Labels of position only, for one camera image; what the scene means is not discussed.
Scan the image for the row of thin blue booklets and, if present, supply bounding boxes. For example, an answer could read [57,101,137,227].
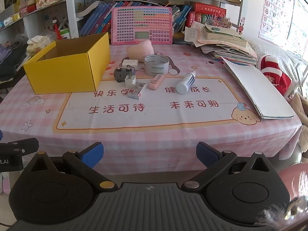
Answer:
[171,3,192,33]

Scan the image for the large white folder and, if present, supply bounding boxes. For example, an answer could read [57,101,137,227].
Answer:
[221,56,296,120]

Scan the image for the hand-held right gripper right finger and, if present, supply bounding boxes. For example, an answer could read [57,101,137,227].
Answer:
[182,142,277,192]

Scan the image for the white floral bag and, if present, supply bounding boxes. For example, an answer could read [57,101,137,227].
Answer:
[26,36,52,56]

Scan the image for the red white plush toy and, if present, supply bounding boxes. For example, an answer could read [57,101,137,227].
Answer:
[257,55,293,94]

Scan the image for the alphabet wall poster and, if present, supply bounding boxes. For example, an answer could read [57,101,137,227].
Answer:
[259,0,296,46]

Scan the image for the small staples box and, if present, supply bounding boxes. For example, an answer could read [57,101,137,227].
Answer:
[127,82,146,100]

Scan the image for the row of blue purple books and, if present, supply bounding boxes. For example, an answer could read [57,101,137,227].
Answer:
[79,1,130,37]

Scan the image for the grey tape roll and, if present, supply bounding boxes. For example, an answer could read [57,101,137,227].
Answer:
[144,54,170,77]

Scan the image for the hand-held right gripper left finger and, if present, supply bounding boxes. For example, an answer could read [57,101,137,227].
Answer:
[23,142,118,193]

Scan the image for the grey toy car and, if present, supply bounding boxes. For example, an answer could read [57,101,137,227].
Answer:
[114,66,136,83]

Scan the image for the white spray bottle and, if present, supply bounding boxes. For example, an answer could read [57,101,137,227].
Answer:
[176,70,196,95]

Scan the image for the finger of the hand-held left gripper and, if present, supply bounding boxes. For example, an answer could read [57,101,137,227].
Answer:
[0,138,39,155]

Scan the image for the grey fluffy fur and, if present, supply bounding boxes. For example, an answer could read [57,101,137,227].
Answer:
[256,196,308,231]

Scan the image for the pink learning tablet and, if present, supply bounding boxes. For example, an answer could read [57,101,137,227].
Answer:
[111,6,173,46]

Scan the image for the yellow cardboard box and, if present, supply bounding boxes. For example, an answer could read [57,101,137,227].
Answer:
[23,32,111,95]

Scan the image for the white wall chart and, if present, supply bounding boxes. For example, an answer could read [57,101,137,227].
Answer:
[285,0,308,57]

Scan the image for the pile of clothes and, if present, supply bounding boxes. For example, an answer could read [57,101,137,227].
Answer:
[0,35,32,81]

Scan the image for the pile of papers and booklets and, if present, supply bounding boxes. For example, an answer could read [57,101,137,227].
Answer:
[184,20,258,66]

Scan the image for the white charger block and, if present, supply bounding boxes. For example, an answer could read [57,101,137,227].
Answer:
[122,58,138,71]

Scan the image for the red tassel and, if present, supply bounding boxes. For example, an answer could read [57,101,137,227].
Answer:
[53,24,62,40]

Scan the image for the pink plush toy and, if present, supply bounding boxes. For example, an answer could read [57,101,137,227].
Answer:
[127,41,154,61]

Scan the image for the white plug adapter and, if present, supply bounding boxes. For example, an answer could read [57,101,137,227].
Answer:
[124,74,136,88]

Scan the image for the pink utility knife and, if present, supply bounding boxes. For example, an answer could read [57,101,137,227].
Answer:
[148,74,165,89]

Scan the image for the white bookshelf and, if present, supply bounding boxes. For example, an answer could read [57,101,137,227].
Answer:
[0,0,243,41]

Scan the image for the red boxed books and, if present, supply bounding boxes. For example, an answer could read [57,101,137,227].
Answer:
[186,2,227,28]

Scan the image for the thick white book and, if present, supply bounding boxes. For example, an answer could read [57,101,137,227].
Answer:
[76,1,99,18]

